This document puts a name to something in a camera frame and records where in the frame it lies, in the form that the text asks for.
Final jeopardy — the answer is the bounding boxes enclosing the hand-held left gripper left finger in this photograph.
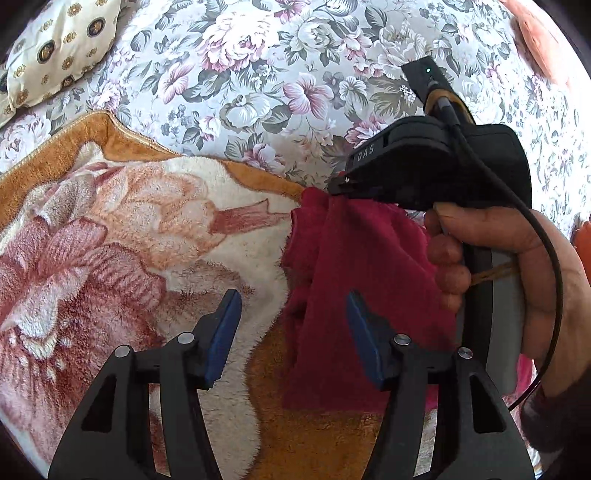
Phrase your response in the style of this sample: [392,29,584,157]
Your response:
[47,289,243,480]

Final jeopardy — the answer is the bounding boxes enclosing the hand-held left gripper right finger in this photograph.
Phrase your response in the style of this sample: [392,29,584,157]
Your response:
[346,290,536,480]

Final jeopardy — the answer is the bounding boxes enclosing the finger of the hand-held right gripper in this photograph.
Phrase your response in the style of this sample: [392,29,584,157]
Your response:
[328,172,407,206]

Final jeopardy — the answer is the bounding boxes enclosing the red sweater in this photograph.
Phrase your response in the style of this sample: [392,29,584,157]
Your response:
[279,187,462,414]

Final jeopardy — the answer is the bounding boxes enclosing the person's right forearm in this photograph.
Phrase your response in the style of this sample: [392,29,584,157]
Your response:
[521,364,591,464]

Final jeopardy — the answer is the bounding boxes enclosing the person's right hand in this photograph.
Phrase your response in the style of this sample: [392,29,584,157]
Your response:
[424,203,591,398]

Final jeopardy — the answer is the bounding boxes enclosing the orange cushion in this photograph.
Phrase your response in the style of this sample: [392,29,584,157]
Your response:
[501,0,578,88]

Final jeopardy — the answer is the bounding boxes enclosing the plush flower-print blanket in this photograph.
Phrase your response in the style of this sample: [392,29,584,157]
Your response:
[0,111,462,480]

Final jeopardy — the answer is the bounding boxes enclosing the floral bedspread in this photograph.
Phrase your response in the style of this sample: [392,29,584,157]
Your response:
[0,0,591,259]

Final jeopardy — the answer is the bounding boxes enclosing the cream patterned pillow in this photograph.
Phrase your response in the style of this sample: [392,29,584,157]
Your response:
[0,0,123,130]

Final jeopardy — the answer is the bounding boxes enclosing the black cable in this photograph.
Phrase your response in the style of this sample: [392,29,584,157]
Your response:
[429,83,565,414]

